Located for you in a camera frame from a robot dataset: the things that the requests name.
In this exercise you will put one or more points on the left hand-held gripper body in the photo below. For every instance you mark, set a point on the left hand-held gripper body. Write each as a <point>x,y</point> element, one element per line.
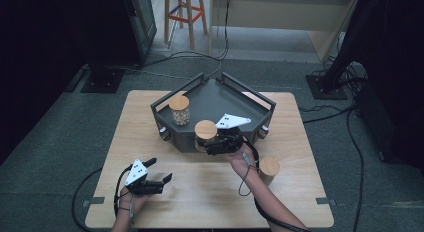
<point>136,175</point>

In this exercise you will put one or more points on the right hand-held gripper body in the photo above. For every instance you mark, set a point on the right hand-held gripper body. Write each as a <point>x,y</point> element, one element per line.
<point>228,143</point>

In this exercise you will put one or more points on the glass jar of dark contents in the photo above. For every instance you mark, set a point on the glass jar of dark contents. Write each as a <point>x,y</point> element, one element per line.
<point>205,129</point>

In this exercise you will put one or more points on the glass jar of pale beans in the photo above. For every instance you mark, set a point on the glass jar of pale beans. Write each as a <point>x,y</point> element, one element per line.
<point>180,107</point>

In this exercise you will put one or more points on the dark corner shelf rack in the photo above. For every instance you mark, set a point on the dark corner shelf rack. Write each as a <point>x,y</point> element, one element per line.
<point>213,98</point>

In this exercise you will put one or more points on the glass jar with wooden lid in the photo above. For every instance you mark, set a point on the glass jar with wooden lid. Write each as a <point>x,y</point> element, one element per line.
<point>270,167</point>

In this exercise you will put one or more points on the person's right hand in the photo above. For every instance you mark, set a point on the person's right hand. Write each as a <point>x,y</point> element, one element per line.
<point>243,162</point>

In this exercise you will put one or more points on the person's left hand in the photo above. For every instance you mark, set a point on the person's left hand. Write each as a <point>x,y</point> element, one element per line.
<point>131,205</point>

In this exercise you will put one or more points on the grey tape patch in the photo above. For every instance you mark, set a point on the grey tape patch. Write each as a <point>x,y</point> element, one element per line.
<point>325,201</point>
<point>94,201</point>

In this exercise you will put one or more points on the wooden stool with orange rungs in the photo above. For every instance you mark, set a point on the wooden stool with orange rungs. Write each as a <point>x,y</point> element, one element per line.
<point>190,15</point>

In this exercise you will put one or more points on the dark monitor on stand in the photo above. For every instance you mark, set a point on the dark monitor on stand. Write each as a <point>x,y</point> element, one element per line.
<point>143,22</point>

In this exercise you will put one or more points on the black stand pole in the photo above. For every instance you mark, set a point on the black stand pole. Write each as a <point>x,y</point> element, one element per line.
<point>353,32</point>

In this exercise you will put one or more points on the black stand base plate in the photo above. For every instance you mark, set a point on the black stand base plate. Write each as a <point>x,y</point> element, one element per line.
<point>325,87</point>
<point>103,80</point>

